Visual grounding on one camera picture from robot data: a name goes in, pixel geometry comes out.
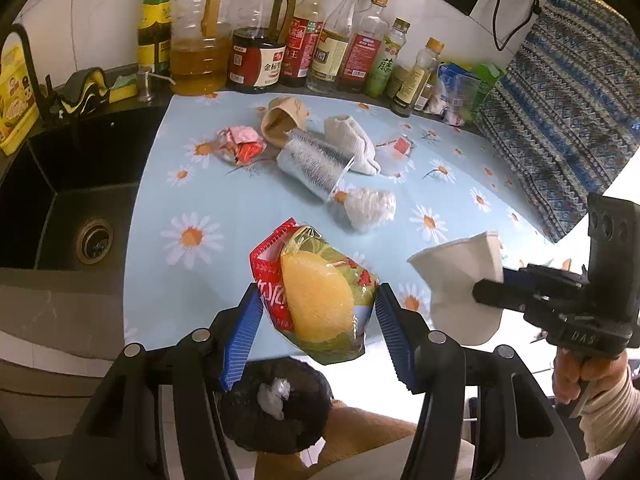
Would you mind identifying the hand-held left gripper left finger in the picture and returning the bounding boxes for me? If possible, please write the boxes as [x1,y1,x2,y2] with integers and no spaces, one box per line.
[55,282,266,480]

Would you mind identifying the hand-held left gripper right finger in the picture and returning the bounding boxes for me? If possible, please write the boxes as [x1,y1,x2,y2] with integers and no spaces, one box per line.
[375,282,586,480]

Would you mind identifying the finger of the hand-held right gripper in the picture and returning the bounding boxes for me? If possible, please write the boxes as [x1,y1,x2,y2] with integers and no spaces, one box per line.
[501,266,531,287]
[472,277,532,315]

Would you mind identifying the white paper cup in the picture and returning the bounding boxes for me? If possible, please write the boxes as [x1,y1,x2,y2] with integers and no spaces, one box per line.
[407,231,506,346]

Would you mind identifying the red snack packet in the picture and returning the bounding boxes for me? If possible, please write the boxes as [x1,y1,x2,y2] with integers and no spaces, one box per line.
[250,218,301,332]

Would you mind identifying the yellow green snack bag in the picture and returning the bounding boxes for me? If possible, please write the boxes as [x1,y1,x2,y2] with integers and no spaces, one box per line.
[280,225,379,366]

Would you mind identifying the black trash bag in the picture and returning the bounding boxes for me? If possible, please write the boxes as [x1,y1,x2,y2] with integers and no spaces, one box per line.
[217,357,333,456]

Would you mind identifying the red pink wrapper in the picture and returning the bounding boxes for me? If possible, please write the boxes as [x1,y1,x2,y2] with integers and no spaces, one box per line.
[216,126,267,167]

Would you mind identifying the brown paper cup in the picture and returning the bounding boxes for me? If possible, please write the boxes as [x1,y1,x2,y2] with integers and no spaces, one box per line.
[261,96,311,148]

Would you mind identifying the person's right forearm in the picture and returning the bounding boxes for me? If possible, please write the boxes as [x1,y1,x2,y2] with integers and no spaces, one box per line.
[580,360,640,461]

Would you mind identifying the person's right hand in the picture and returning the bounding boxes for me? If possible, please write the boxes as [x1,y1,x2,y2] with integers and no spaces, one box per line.
[552,347,628,418]

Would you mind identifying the white crumpled tissue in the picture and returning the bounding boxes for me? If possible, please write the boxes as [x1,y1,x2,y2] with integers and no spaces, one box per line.
[257,379,293,418]

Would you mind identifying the crumpled clear plastic wrap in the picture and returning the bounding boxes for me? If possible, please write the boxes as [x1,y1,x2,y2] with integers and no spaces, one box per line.
[334,187,397,233]

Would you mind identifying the small clear red wrapper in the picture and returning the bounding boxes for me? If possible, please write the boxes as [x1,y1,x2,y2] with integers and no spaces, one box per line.
[387,135,417,158]

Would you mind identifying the blue patterned cloth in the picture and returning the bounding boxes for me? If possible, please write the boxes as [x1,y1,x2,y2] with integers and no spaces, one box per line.
[475,0,640,243]

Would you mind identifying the metal sink drain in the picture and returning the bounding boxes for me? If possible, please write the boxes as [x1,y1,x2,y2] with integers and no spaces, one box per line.
[75,218,115,266]

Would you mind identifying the clear plastic cup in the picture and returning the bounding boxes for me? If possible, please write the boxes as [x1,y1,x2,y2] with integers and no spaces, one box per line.
[276,129,355,203]

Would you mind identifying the blue white packet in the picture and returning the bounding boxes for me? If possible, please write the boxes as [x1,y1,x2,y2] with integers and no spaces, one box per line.
[437,62,481,126]

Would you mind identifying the green packet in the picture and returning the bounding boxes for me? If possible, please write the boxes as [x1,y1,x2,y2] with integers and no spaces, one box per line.
[470,62,506,111]

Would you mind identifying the white crumpled cloth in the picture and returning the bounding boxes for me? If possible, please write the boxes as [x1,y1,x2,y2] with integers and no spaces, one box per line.
[324,116,382,177]

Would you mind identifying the small bottle yellow cap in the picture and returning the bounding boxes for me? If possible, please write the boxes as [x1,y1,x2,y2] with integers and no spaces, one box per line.
[390,37,445,118]

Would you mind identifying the black kitchen sink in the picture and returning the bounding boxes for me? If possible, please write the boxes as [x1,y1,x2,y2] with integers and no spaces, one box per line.
[0,105,168,281]

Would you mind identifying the clear bottle red label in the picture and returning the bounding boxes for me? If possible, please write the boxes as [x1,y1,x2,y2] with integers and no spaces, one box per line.
[340,0,392,93]

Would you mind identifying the metal soap dispenser pump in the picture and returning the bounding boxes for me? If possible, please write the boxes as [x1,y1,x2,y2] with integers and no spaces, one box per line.
[137,71,177,103]

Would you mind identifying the yellow green sponge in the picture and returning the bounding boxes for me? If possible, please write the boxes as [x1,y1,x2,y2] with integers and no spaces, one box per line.
[109,76,138,103]

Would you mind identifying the large clear cooking oil jug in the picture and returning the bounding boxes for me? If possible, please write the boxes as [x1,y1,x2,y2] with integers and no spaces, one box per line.
[171,0,233,97]

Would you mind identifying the large dark soy sauce jug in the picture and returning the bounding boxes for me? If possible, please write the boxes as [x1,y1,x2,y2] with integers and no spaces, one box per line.
[227,0,296,93]

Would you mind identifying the clear vinegar bottle yellow cap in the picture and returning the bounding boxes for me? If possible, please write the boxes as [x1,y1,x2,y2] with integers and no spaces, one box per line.
[306,0,368,93]

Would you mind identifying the grey yellow dish cloth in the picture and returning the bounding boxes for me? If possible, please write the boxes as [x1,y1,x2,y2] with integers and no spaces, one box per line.
[45,66,111,116]

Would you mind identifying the red label soy sauce bottle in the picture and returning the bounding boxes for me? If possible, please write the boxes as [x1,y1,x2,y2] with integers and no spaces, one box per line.
[280,0,331,87]

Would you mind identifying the green yellow label oil bottle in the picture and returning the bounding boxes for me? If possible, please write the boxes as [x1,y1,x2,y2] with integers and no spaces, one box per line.
[136,0,173,76]

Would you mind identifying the yellow dish soap bottle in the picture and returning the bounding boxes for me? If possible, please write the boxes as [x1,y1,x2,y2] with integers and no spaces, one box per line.
[0,42,41,156]

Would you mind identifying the black faucet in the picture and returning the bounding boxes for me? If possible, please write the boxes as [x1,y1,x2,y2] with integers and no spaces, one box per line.
[0,24,51,121]

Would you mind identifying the black cable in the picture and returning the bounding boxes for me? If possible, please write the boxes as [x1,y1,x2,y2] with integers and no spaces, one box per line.
[492,0,543,52]

